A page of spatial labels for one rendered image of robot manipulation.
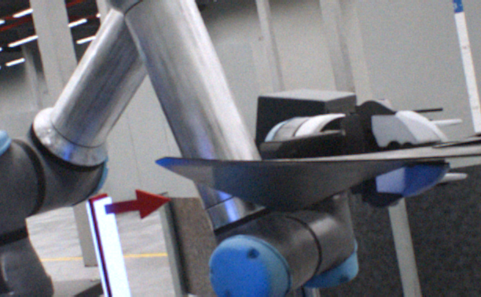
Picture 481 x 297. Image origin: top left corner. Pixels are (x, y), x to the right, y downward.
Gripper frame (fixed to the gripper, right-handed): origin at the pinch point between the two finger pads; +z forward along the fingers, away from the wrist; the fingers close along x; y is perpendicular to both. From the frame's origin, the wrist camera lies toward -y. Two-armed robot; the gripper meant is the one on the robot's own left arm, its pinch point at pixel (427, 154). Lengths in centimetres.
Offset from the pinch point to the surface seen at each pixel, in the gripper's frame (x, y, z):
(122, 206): 2.1, -22.3, -8.1
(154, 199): 1.7, -20.0, -6.4
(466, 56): -50, 351, -501
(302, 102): -6, 12, -54
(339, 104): -6, 21, -60
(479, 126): 13, 358, -500
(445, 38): -67, 339, -514
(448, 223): 30, 90, -139
